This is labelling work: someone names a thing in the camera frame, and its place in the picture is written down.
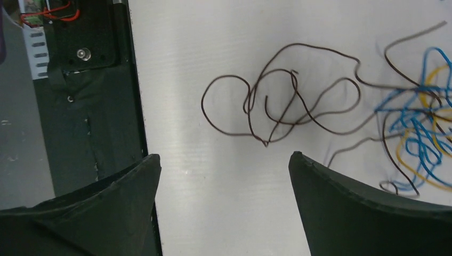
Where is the blue thin cable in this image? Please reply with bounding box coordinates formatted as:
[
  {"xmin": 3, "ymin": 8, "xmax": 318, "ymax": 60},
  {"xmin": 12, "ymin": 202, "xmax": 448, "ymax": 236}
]
[{"xmin": 374, "ymin": 46, "xmax": 452, "ymax": 191}]

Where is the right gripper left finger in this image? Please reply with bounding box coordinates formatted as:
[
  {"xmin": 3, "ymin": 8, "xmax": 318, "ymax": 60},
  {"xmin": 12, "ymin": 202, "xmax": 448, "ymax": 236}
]
[{"xmin": 1, "ymin": 154, "xmax": 162, "ymax": 255}]

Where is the black thin cable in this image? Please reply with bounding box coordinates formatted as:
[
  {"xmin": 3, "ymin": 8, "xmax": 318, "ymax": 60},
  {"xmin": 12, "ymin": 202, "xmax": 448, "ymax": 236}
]
[{"xmin": 200, "ymin": 43, "xmax": 452, "ymax": 147}]

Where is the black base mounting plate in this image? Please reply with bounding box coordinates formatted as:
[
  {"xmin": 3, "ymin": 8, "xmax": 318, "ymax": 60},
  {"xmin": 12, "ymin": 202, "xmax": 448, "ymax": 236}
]
[{"xmin": 34, "ymin": 1, "xmax": 162, "ymax": 255}]

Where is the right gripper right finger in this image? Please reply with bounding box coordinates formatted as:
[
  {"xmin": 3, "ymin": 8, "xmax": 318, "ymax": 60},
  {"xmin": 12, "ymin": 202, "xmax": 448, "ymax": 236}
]
[{"xmin": 288, "ymin": 151, "xmax": 451, "ymax": 255}]

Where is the yellow thin cable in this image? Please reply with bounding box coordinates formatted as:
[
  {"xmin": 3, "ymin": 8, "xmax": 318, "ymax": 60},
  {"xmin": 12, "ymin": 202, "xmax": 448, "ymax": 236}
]
[{"xmin": 395, "ymin": 63, "xmax": 452, "ymax": 193}]

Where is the brown thin cable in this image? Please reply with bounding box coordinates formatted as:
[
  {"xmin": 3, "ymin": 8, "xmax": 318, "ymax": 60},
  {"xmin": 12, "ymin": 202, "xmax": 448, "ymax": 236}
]
[{"xmin": 326, "ymin": 20, "xmax": 452, "ymax": 198}]

